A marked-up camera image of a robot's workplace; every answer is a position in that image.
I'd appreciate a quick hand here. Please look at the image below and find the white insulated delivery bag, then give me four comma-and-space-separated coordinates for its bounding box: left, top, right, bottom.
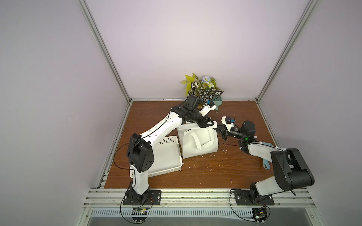
177, 121, 219, 159

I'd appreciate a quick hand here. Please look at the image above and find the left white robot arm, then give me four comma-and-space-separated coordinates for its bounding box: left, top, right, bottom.
127, 94, 216, 203

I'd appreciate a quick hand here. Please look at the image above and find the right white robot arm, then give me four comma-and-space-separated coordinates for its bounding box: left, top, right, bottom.
216, 116, 315, 202

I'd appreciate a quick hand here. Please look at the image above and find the green small scoop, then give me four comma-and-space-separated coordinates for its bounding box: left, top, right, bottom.
213, 96, 222, 113

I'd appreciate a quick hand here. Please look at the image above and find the artificial potted plant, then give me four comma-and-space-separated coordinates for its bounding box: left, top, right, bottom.
181, 73, 224, 101

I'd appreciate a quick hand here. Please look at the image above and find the white perforated plastic tray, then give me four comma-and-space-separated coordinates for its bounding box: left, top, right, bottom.
127, 133, 183, 177

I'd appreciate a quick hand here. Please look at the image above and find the right connector board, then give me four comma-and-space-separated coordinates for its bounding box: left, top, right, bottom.
252, 207, 268, 224

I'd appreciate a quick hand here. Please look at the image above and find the connector board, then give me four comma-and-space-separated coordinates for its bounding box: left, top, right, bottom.
131, 208, 149, 224
252, 207, 268, 224

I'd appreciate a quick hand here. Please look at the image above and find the left connector board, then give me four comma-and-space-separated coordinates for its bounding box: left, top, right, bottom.
131, 208, 149, 224

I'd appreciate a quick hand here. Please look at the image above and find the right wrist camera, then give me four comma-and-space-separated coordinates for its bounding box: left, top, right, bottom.
221, 116, 235, 132

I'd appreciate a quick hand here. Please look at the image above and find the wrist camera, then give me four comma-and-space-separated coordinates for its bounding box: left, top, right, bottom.
221, 116, 235, 132
199, 100, 216, 116

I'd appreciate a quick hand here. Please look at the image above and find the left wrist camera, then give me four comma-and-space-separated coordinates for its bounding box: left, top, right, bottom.
199, 100, 216, 116

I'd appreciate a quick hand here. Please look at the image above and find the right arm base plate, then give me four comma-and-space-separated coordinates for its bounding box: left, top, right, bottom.
232, 189, 275, 206

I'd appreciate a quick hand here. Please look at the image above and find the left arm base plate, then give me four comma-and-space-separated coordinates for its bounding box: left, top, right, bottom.
122, 189, 162, 206

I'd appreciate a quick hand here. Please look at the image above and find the aluminium front rail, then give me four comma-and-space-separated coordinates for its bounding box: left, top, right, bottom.
83, 188, 316, 208

